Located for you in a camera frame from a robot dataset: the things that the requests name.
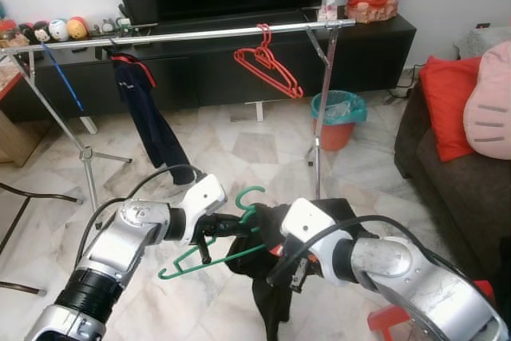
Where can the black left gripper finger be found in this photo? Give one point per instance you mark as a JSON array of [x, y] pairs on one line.
[[204, 251], [247, 224]]

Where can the black garment red stripe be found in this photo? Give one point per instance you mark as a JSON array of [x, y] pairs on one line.
[[267, 301]]

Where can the green plastic hanger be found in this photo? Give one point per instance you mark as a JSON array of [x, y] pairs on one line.
[[164, 275]]

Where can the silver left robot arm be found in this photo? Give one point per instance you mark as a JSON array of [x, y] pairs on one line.
[[120, 245]]

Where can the red plastic hanger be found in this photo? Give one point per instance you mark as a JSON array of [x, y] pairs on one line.
[[283, 84], [263, 41]]

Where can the black clothes hanger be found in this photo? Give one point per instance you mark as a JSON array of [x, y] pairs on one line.
[[113, 45]]

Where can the blue plastic hanger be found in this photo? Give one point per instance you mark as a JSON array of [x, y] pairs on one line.
[[65, 81]]

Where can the red plastic stool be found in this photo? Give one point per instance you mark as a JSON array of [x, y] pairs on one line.
[[391, 321]]

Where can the navy shirt red collar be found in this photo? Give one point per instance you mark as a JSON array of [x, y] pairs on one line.
[[152, 125]]

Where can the red bin teal bag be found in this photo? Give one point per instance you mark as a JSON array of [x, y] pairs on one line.
[[339, 117]]

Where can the dark grey fabric sofa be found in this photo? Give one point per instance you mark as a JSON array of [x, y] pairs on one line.
[[463, 197]]

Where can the black TV console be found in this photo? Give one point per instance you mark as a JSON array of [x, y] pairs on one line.
[[367, 57]]

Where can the brown cardboard box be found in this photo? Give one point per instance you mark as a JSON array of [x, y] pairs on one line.
[[20, 137]]

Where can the red cushion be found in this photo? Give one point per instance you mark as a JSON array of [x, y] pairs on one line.
[[447, 101]]

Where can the white tissue box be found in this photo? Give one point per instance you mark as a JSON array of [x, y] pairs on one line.
[[327, 7]]

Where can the pink cat face pillow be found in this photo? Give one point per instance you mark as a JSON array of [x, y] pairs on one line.
[[491, 109]]

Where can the white blue plush ball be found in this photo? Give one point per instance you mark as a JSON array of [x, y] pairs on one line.
[[58, 29]]

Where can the black white plush ball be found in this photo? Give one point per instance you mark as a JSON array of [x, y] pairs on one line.
[[41, 32]]

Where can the red black plush ball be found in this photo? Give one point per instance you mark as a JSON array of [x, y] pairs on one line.
[[26, 33]]

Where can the white stone side table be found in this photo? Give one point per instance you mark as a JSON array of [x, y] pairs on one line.
[[479, 37]]

